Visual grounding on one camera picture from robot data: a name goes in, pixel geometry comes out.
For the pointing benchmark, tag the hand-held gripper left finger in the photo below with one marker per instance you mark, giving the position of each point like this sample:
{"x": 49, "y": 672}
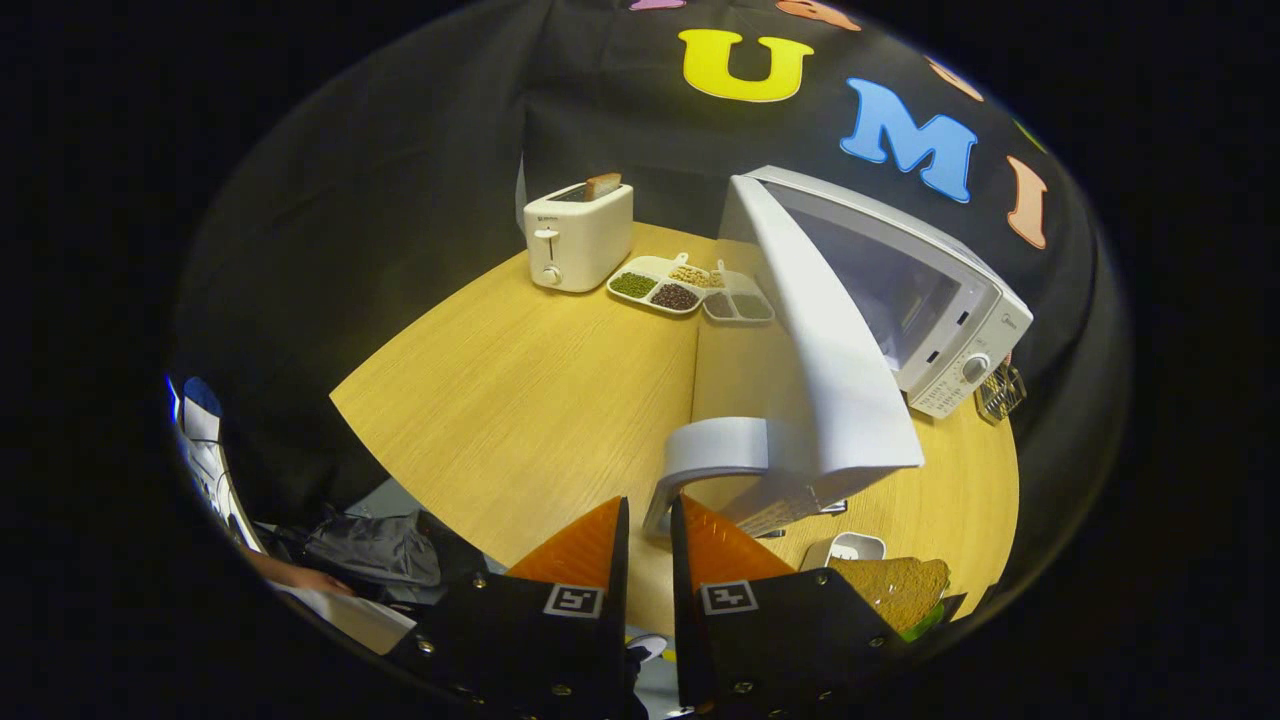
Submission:
{"x": 618, "y": 560}

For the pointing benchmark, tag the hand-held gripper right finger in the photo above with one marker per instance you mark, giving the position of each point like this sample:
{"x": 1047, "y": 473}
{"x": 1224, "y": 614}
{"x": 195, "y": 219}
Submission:
{"x": 682, "y": 570}

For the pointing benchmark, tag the brown bread lettuce sandwich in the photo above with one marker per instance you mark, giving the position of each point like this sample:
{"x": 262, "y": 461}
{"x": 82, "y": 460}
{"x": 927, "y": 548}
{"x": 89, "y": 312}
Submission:
{"x": 900, "y": 590}

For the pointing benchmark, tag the white microwave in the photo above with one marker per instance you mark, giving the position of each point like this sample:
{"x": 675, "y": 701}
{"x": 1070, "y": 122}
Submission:
{"x": 830, "y": 380}

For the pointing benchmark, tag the small white tray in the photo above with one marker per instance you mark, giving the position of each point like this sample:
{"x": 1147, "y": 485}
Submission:
{"x": 845, "y": 548}

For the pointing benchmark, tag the grey bag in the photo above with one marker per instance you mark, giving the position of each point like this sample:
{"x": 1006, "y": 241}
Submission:
{"x": 375, "y": 548}

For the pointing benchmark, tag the white paper sheet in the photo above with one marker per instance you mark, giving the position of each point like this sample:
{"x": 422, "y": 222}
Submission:
{"x": 350, "y": 618}

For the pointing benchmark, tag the divided white dish with beans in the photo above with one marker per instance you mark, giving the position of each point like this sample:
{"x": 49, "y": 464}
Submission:
{"x": 655, "y": 285}

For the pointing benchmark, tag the white toaster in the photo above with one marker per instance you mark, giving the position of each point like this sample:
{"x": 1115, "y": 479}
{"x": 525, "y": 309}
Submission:
{"x": 580, "y": 245}

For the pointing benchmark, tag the toast slice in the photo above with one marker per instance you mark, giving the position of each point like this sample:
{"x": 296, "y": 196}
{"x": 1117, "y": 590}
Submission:
{"x": 603, "y": 186}

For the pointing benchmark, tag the white device with blue top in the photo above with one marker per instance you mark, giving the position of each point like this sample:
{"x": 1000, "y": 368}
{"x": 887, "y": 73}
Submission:
{"x": 203, "y": 430}

